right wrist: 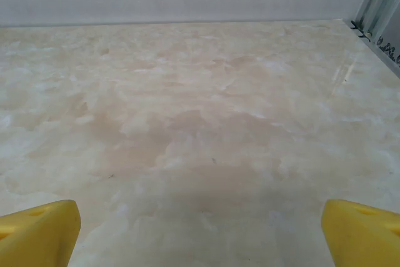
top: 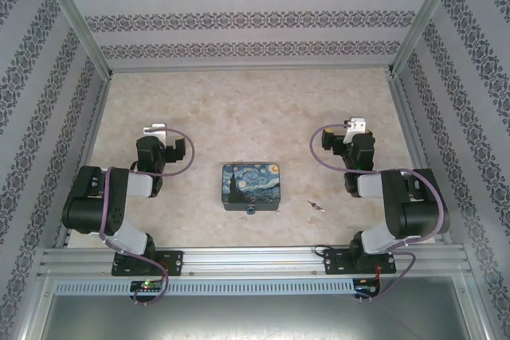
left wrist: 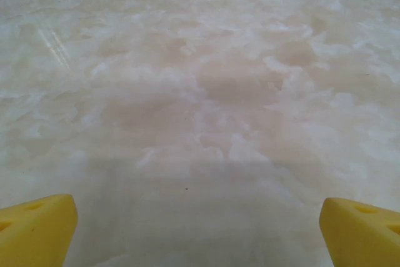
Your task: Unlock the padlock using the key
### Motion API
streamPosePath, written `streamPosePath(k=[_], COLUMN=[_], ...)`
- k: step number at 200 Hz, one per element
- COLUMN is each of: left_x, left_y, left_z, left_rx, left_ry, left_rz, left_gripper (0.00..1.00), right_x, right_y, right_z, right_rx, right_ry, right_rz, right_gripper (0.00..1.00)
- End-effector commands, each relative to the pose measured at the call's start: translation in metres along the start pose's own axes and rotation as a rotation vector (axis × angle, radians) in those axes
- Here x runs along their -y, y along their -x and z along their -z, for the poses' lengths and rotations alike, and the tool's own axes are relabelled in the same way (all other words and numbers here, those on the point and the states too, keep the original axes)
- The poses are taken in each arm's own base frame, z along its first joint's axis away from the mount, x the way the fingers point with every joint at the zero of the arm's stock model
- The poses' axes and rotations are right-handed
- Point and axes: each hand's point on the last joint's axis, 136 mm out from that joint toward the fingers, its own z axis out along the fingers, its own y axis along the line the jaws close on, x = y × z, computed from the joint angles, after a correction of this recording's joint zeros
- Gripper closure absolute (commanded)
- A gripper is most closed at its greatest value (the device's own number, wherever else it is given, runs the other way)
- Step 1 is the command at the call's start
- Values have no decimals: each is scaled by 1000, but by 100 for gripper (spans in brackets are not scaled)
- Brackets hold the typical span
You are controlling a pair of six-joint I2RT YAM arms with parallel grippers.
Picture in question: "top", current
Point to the small metal key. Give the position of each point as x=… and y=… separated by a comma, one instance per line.
x=316, y=206

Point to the starry night painted tin box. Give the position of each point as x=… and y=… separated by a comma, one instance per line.
x=251, y=184

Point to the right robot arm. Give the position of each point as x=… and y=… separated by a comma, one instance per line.
x=418, y=212

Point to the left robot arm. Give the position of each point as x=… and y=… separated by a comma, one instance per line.
x=91, y=204

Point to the left circuit board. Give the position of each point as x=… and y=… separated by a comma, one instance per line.
x=147, y=285

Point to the circuit board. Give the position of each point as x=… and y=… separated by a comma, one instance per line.
x=364, y=288
x=147, y=285

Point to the right circuit board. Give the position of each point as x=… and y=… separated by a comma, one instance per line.
x=364, y=288

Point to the grey metal sheet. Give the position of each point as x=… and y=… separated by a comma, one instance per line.
x=255, y=316

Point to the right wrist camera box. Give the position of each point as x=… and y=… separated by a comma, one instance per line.
x=356, y=124

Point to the aluminium side rail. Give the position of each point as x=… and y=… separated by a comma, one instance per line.
x=418, y=149
x=89, y=149

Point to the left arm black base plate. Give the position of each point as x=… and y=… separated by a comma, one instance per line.
x=173, y=262

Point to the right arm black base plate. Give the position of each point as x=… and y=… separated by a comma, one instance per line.
x=334, y=260

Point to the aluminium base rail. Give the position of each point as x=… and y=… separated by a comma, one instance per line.
x=255, y=260

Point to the aluminium frame post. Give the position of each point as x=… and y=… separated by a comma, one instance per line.
x=426, y=13
x=75, y=13

